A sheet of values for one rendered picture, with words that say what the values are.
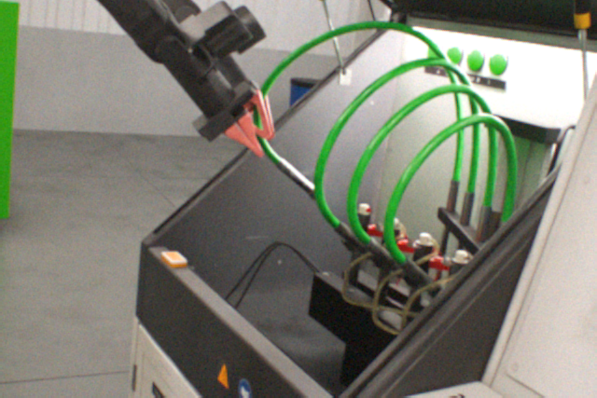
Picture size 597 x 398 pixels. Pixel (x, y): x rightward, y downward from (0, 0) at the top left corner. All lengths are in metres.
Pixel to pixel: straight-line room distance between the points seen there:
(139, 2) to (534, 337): 0.65
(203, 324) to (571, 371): 0.58
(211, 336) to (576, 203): 0.59
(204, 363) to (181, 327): 0.10
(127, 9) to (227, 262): 0.71
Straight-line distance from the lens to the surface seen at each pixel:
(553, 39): 1.31
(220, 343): 1.17
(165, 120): 7.88
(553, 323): 0.97
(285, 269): 1.60
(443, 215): 1.37
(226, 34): 1.05
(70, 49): 7.56
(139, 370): 1.53
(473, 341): 1.00
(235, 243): 1.52
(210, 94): 1.07
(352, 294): 1.24
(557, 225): 0.99
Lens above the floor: 1.42
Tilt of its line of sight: 12 degrees down
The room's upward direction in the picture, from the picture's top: 8 degrees clockwise
